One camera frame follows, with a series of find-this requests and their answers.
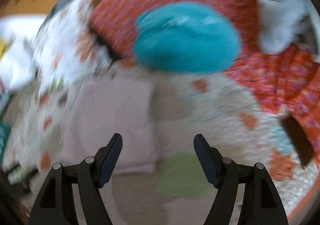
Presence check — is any pale pink garment grey band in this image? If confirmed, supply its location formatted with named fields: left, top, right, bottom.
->
left=61, top=79, right=158, bottom=174

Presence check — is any dark brown flat object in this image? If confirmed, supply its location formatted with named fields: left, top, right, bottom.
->
left=280, top=115, right=315, bottom=168

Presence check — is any green cardboard box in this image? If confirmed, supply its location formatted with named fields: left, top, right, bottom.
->
left=0, top=122, right=11, bottom=163

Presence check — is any patterned heart bedspread quilt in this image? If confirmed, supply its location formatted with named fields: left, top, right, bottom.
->
left=2, top=64, right=319, bottom=224

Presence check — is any red floral pillow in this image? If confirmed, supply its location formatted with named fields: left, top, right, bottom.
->
left=88, top=0, right=320, bottom=160

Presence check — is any white plastic bag red print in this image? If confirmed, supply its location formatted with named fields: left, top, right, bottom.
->
left=1, top=14, right=46, bottom=93

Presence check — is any white floral pillow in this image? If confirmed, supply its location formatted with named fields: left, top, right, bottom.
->
left=31, top=0, right=111, bottom=95

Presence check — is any teal fleece bundle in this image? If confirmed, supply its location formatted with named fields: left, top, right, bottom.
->
left=132, top=2, right=242, bottom=73

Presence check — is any white grey plush toy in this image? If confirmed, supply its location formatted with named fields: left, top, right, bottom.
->
left=258, top=0, right=308, bottom=55

